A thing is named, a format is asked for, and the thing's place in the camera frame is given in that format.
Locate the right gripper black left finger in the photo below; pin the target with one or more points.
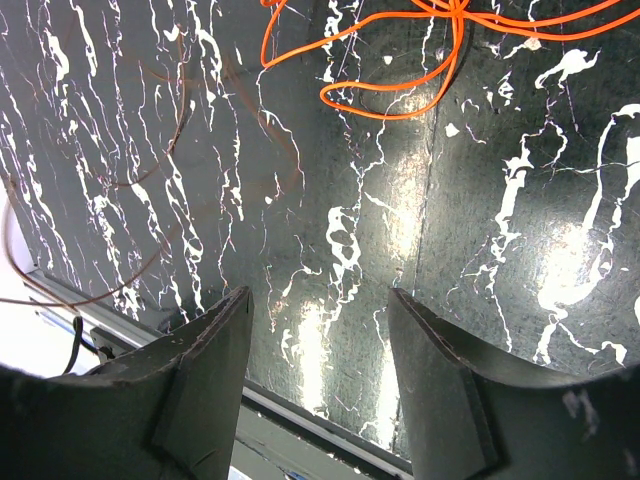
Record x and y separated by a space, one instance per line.
167 410

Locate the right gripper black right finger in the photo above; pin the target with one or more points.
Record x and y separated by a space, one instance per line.
475 411

